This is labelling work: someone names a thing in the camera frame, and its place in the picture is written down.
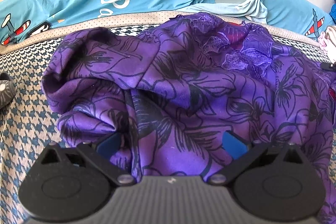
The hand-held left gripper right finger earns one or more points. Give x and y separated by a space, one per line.
233 144

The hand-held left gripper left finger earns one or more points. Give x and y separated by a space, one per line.
109 142

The purple floral garment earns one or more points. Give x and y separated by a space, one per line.
183 82

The houndstooth bed mat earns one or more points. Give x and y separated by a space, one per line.
26 121

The folded brown patterned garment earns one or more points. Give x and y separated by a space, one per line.
6 90

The pink cloth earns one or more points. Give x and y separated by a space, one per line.
328 39

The bright blue cloth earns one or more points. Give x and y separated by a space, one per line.
334 12

